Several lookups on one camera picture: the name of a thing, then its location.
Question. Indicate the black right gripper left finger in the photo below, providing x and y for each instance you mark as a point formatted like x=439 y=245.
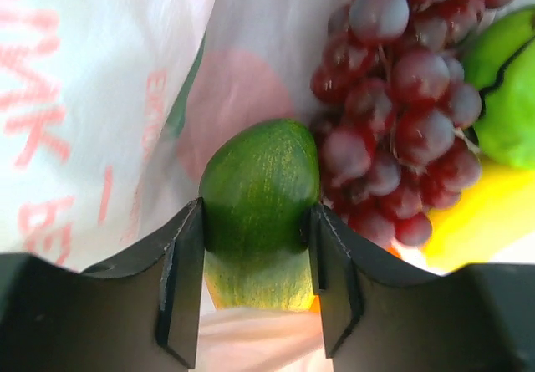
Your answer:
x=136 y=311

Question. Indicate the fake red grapes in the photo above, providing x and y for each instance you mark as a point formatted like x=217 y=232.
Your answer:
x=399 y=142

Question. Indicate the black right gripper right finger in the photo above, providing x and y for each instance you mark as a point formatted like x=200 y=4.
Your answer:
x=380 y=313

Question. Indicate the yellow fake lemon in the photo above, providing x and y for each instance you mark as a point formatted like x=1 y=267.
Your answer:
x=492 y=222

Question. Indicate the green orange fake mango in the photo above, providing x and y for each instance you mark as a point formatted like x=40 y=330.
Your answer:
x=255 y=191

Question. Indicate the orange fake fruit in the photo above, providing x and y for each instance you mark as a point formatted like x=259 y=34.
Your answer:
x=393 y=251

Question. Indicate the pink plastic bag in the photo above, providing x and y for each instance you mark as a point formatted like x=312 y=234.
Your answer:
x=110 y=109

